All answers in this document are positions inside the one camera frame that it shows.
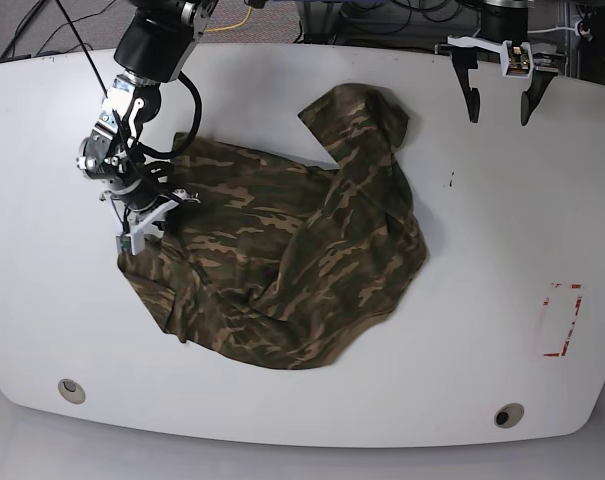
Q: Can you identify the camouflage t-shirt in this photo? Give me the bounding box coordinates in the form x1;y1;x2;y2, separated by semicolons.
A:
117;83;428;370

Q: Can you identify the white cable on floor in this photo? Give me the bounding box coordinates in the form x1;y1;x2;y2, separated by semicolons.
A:
529;21;583;36

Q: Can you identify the aluminium frame rail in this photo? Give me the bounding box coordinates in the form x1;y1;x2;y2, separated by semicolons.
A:
557;0;582;79

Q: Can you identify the yellow cable on floor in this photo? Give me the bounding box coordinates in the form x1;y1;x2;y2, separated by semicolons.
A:
205;2;256;35

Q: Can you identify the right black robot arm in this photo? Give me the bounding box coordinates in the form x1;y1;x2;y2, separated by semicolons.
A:
77;1;217;241

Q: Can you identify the table cable grommet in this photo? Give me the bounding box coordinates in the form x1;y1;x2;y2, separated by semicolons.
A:
58;379;86;405
494;403;525;429

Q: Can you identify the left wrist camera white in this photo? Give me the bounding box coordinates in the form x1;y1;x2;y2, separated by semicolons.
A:
499;40;534;78

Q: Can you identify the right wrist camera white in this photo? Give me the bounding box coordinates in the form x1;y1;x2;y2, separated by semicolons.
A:
114;199;176;256

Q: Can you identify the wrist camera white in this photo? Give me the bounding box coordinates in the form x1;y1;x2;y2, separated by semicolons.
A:
114;199;176;256
499;40;534;78

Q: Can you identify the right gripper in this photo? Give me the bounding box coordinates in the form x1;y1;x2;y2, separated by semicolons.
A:
100;182;201;235

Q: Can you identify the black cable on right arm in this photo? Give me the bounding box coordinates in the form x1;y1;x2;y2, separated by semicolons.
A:
56;0;108;99

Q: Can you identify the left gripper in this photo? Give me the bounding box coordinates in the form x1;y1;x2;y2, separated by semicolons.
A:
435;36;565;125

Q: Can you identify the left table cable grommet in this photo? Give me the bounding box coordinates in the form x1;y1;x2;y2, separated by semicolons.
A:
58;379;86;405

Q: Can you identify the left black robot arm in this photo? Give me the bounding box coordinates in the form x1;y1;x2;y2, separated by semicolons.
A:
443;1;566;126

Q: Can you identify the right table cable grommet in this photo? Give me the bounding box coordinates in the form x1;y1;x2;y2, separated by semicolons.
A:
494;403;525;429

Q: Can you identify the red tape rectangle marking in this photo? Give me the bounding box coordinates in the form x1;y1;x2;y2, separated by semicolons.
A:
536;283;584;358

